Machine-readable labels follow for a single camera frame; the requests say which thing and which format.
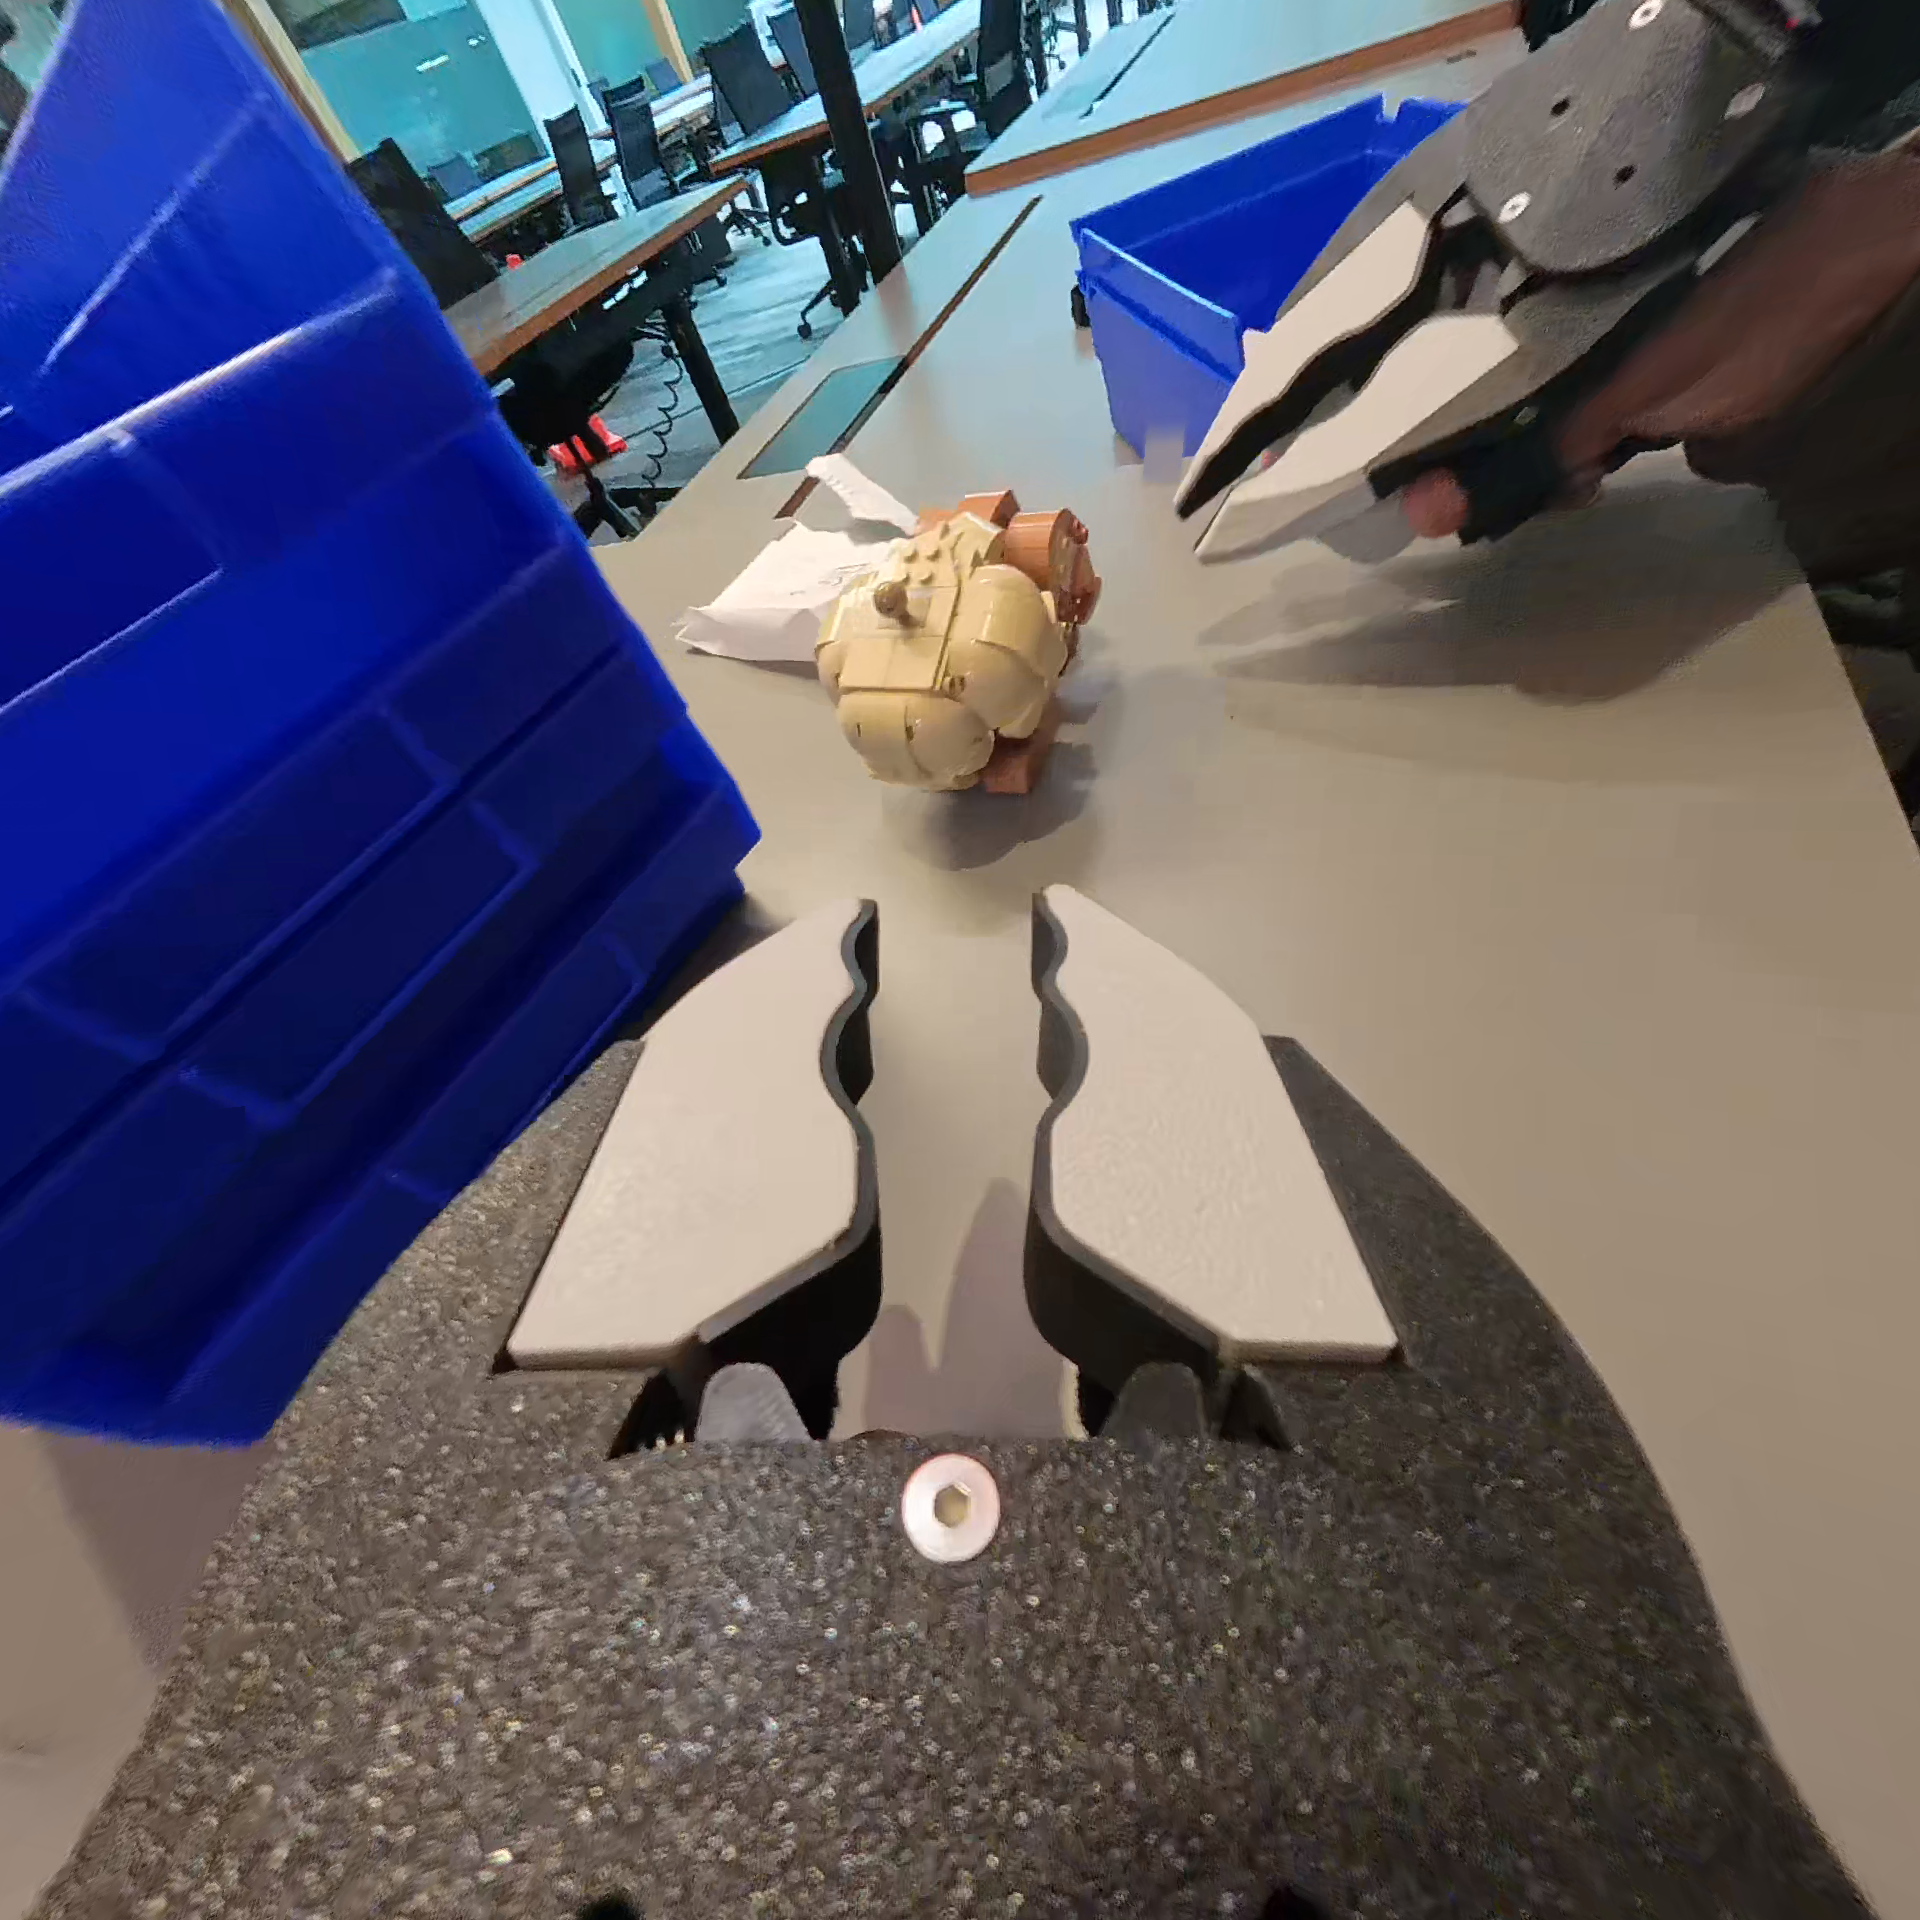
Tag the long wooden table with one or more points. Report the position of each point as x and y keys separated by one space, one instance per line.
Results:
x=1231 y=76
x=586 y=273

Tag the torn white paper bag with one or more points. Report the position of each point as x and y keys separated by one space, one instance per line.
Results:
x=782 y=574

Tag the black office chair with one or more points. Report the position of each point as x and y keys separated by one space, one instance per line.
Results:
x=752 y=93

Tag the grey desk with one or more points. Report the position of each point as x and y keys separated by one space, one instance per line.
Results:
x=1500 y=902

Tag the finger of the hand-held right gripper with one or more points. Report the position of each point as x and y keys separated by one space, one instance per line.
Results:
x=1322 y=349
x=1383 y=436

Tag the small blue storage bin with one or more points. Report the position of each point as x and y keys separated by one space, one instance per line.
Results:
x=1231 y=273

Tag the person's right forearm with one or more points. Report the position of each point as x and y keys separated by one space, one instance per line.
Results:
x=1846 y=451

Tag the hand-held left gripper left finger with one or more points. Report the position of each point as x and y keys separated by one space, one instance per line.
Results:
x=689 y=1186

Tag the tan brown brick toy figure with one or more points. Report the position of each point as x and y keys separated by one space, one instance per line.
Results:
x=945 y=644

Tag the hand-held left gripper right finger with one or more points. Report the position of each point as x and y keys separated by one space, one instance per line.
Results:
x=1199 y=1170

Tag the person's right hand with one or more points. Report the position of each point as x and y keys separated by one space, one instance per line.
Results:
x=1741 y=330

